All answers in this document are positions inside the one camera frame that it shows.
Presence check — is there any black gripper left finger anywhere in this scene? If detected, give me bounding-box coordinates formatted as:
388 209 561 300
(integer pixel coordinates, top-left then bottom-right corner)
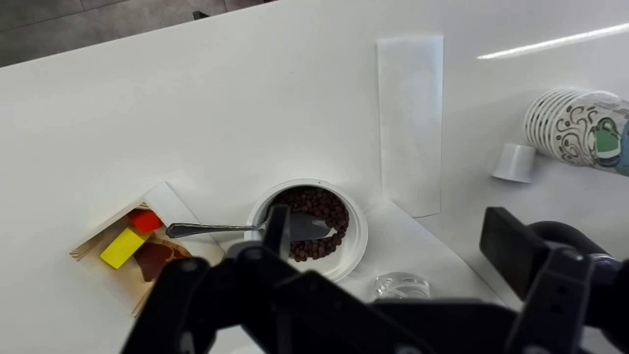
225 205 290 262

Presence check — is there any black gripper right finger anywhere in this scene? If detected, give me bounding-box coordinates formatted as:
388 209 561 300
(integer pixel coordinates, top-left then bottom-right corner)
479 207 548 300

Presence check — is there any white bowl with coffee beans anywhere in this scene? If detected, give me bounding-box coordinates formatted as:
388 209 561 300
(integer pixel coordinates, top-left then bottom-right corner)
249 182 367 282

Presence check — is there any small white plastic cup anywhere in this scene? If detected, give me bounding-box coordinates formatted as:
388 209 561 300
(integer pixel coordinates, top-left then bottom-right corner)
493 144 536 184

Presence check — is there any clear glass flask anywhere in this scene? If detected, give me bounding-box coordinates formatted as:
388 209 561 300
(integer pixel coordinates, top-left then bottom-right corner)
375 272 430 300

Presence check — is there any stack of patterned paper cups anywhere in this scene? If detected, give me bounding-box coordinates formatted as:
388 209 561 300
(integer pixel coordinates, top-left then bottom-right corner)
522 89 629 176

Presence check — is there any cardboard box with toy food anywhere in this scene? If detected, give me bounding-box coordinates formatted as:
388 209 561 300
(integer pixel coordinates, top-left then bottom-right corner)
68 184 221 315

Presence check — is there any long white paper sleeve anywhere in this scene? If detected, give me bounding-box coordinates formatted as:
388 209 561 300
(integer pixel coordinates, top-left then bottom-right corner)
377 36 444 217

